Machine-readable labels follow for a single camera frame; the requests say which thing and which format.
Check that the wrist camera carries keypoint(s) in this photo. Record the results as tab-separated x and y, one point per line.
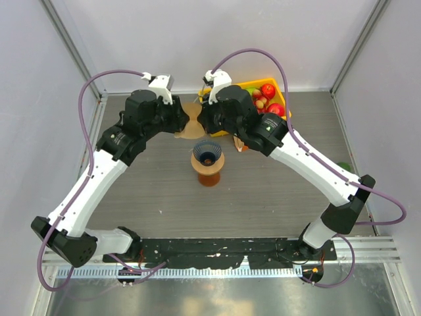
160	85
217	80

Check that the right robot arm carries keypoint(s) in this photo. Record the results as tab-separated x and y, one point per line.
232	110

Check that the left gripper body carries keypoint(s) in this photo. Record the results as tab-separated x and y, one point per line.
168	118

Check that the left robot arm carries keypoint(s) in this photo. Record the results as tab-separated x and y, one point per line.
64	230

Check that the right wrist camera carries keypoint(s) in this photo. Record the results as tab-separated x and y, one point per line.
217	80

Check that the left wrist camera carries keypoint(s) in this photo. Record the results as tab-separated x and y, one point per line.
160	85

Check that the orange glass carafe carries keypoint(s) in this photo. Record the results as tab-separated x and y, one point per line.
209	180

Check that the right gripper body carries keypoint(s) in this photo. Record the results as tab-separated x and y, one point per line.
214	121

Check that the white cable duct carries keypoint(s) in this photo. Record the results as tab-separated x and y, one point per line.
241	272

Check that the red apple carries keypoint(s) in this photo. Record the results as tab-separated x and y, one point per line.
276	108
268	91

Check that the green apple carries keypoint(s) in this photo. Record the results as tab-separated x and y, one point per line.
254	92

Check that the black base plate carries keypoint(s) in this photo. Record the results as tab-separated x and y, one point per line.
225	253

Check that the blue plastic dripper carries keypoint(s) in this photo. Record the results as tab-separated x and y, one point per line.
207	152

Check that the red apple front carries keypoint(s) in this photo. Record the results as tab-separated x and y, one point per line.
276	108

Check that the red apple back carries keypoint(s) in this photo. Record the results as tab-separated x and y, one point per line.
268	91

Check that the brown paper coffee filter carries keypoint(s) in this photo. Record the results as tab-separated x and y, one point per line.
193	129

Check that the yellow plastic tray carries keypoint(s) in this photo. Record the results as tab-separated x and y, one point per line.
279	98

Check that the wooden ring collar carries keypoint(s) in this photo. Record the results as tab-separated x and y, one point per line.
208	170

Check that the green object at right edge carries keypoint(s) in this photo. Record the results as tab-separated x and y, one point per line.
345	166

